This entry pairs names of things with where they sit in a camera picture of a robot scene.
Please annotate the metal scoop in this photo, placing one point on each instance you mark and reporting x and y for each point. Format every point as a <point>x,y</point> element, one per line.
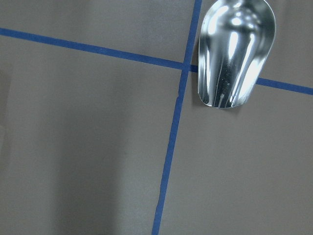
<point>235,40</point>

